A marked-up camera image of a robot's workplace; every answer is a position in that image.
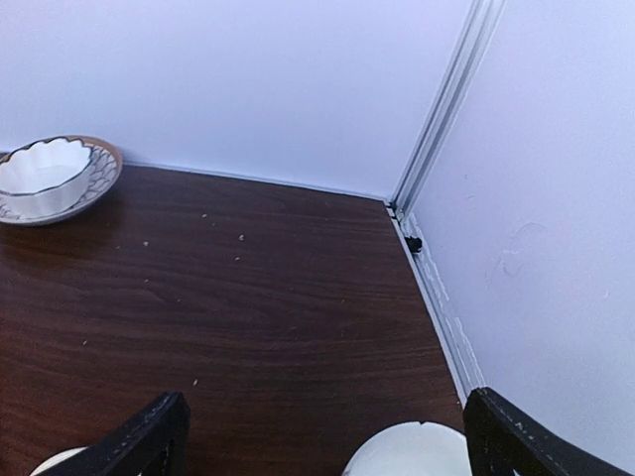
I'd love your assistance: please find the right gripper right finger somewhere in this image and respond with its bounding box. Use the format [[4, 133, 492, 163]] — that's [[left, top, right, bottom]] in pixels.
[[462, 387, 626, 476]]

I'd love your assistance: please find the patterned ceramic plate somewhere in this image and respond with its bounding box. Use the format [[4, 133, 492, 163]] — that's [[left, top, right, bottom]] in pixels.
[[1, 136, 123, 226]]

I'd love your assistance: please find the white scalloped bowl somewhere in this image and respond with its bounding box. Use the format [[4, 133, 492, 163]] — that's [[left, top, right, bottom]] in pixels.
[[1, 137, 92, 219]]

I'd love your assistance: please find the small white cup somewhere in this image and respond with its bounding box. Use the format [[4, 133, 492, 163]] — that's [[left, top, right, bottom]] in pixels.
[[342, 421, 471, 476]]

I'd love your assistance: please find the right aluminium frame post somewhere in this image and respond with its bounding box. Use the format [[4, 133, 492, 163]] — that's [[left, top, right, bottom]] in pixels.
[[387, 1, 505, 402]]

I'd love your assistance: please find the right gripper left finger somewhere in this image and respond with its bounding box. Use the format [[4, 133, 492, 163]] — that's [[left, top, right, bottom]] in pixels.
[[68, 391, 191, 476]]

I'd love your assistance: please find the cream cat-ear bowl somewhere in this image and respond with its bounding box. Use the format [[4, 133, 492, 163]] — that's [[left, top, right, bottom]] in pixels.
[[30, 446, 86, 476]]

